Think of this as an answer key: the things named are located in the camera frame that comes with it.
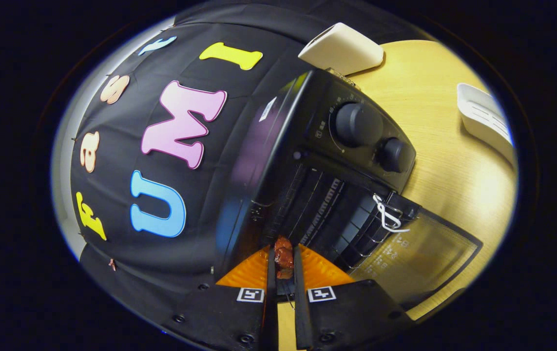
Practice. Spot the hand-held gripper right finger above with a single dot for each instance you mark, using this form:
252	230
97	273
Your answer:
301	317

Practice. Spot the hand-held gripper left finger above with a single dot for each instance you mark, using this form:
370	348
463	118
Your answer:
271	312

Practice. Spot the reddish brown meat slice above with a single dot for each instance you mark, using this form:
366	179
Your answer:
284	258

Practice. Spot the black toaster oven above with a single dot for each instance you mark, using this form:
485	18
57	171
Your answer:
317	117

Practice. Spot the white pop-up toaster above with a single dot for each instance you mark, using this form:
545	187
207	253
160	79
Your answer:
341	48

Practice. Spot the pink cloth clip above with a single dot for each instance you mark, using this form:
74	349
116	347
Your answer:
112	264

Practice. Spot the black backdrop cloth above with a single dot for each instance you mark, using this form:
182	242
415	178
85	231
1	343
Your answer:
122	141

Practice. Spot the white rectangular dish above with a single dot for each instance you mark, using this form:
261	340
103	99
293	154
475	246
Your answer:
483	117

